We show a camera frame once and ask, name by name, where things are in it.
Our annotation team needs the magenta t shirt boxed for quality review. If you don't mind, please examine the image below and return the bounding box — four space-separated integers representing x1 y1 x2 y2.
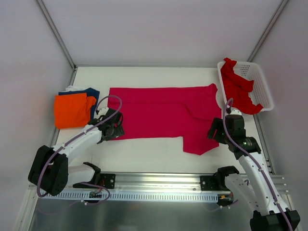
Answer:
107 84 221 155

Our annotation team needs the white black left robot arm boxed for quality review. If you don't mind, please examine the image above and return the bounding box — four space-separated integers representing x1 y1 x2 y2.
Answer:
28 108 125 196

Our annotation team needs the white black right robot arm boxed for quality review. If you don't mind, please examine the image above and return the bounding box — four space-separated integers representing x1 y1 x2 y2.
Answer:
207 115 300 231

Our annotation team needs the red t shirt in basket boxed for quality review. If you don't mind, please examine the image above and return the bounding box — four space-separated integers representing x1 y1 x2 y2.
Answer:
220 58 263 115

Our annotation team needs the white perforated plastic basket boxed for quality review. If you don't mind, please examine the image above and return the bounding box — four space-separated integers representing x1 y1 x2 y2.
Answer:
217 61 275 113

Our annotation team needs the navy blue folded t shirt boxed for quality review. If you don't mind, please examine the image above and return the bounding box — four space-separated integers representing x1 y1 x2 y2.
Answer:
58 87 101 120

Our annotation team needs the orange folded t shirt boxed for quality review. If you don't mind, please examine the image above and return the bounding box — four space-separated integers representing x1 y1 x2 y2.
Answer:
53 93 97 129

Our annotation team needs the white folded t shirt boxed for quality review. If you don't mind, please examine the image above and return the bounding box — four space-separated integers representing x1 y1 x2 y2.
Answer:
65 85 86 92

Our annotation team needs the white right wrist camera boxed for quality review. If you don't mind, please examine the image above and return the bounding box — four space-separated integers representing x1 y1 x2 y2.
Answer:
230 109 242 116

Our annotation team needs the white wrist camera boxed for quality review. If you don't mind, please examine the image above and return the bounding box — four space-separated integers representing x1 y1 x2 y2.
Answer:
230 109 242 116
96 107 109 117

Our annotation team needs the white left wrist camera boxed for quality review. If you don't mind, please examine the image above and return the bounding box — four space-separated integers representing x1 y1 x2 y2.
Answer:
96 107 109 117

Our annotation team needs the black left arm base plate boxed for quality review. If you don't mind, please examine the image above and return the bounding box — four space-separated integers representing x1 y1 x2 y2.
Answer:
73 172 116 189

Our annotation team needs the aluminium front rail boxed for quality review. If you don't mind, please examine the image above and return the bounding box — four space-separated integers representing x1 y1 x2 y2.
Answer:
28 170 288 194

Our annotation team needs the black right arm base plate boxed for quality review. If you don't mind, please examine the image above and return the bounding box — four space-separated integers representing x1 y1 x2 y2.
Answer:
199 175 228 191

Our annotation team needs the white slotted cable duct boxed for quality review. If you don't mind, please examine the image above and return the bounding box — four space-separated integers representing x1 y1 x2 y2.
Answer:
45 190 218 203

